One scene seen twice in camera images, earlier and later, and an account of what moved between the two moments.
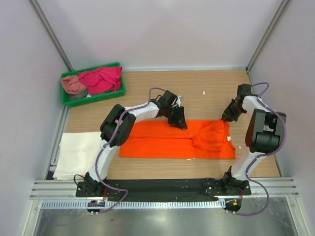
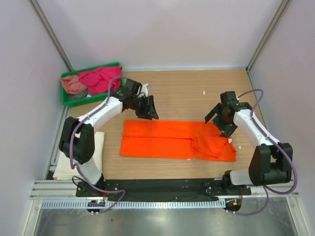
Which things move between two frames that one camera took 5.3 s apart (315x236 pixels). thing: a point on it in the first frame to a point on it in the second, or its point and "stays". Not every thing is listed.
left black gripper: (179, 121) to (149, 112)
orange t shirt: (201, 139) stays
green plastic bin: (67, 102) stays
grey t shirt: (82, 94) stays
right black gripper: (230, 117) to (227, 130)
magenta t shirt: (102, 80) stays
